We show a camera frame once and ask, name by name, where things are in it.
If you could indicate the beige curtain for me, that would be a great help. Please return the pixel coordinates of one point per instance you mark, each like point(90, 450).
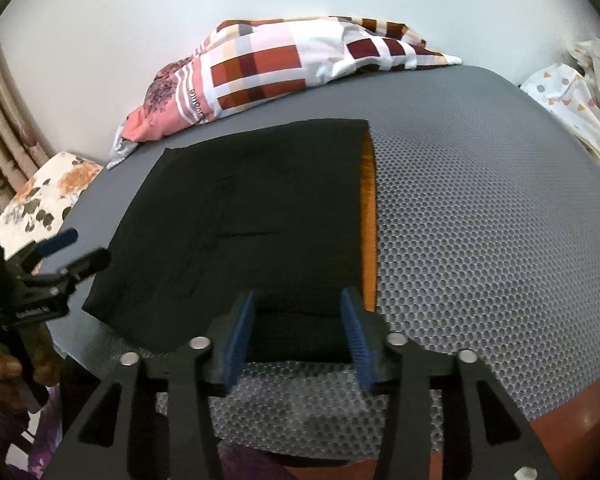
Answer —
point(5, 120)

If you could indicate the black pants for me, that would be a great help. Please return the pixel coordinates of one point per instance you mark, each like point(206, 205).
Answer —
point(255, 200)

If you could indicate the pink patterned pillow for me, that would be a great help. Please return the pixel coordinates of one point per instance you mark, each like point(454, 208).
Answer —
point(260, 75)

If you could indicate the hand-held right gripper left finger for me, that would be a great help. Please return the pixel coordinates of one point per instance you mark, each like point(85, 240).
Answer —
point(237, 340)

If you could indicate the person's purple clothing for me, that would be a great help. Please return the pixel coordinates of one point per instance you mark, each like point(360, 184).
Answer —
point(45, 445)

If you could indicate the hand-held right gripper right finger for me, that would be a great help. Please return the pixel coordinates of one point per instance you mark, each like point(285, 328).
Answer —
point(357, 340)

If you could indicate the floral pillow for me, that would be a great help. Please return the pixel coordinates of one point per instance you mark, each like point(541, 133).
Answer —
point(55, 185)

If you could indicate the orange cloth strip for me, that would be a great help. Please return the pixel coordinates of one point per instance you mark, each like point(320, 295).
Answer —
point(368, 210)

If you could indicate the grey mesh mattress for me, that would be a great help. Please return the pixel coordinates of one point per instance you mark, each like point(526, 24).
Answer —
point(480, 210)

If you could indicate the person's left hand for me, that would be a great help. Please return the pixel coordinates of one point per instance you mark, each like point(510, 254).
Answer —
point(45, 360)

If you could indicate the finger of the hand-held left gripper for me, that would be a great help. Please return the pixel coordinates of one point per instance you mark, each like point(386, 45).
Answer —
point(87, 262)
point(60, 240)

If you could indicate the white patterned cloth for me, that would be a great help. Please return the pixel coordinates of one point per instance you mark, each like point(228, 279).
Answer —
point(565, 95)

